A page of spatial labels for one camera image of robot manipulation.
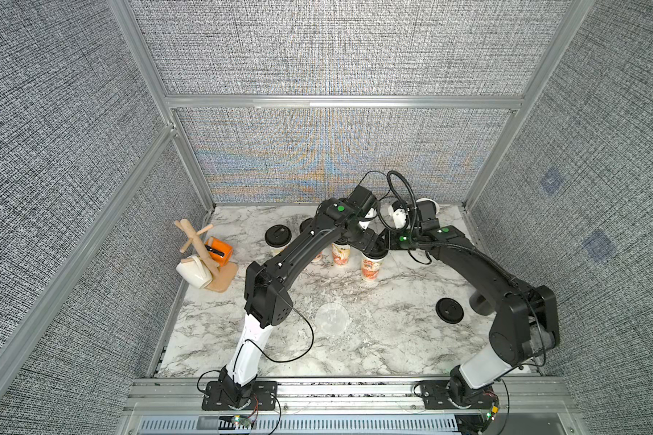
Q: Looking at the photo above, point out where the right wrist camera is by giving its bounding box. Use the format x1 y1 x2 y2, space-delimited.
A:
387 200 408 229

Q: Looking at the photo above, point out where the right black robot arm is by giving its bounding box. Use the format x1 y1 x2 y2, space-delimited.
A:
380 226 560 409

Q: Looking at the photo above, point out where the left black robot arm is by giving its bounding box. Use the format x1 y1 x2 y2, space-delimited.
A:
218 191 377 406

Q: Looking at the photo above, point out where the yellow patterned paper cup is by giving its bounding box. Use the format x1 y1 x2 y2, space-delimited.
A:
271 246 285 257

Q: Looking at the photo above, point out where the orange mug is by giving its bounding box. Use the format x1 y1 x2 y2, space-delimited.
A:
205 237 233 266

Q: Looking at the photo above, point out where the wooden mug tree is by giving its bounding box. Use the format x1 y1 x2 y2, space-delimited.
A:
174 219 239 293

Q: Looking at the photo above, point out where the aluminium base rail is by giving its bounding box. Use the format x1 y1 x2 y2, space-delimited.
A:
115 375 588 434

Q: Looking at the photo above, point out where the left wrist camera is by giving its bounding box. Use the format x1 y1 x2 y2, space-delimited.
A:
348 185 377 229

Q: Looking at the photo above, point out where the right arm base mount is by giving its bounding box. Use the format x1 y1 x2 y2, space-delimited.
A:
413 381 500 417

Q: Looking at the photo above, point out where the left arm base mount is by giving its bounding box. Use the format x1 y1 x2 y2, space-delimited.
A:
201 381 279 413

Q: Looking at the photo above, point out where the white mug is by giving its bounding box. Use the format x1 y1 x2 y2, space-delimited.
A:
176 255 213 288

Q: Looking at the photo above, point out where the red flower paper cup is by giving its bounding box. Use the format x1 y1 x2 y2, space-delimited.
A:
360 257 384 282

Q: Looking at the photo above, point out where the black mug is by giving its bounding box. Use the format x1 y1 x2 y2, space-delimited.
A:
469 291 495 316

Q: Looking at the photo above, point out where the red patterned paper cup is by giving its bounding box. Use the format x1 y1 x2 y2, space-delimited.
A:
311 252 324 264

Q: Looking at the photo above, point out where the black cup lid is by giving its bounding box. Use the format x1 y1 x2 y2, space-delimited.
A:
264 224 292 248
435 297 464 324
299 217 314 233
363 246 389 262

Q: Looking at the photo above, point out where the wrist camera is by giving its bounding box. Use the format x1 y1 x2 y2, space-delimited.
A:
387 200 408 229
348 185 377 229

